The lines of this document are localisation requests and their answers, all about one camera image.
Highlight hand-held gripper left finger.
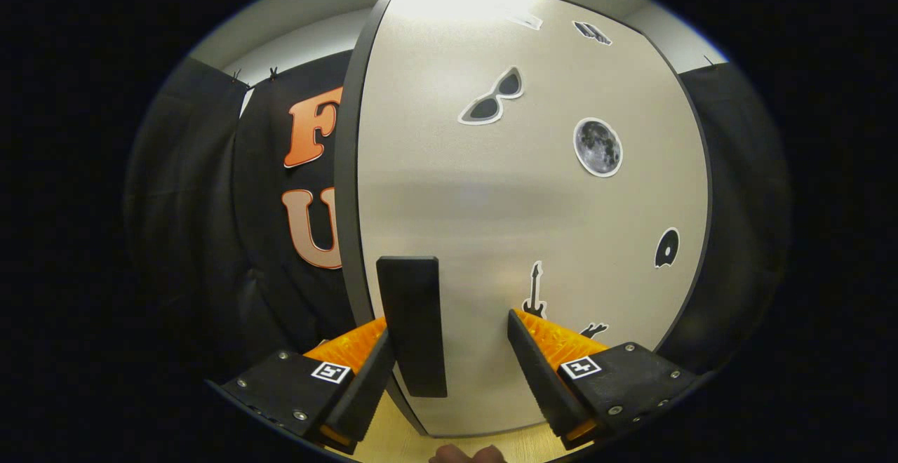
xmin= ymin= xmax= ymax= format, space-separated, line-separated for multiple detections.
xmin=220 ymin=318 xmax=395 ymax=455

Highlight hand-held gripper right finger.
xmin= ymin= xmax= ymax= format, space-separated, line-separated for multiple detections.
xmin=507 ymin=309 xmax=702 ymax=452

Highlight grey shoe cabinet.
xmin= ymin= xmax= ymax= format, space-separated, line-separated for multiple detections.
xmin=334 ymin=0 xmax=714 ymax=439

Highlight black backdrop cloth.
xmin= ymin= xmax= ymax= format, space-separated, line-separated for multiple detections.
xmin=125 ymin=53 xmax=790 ymax=380

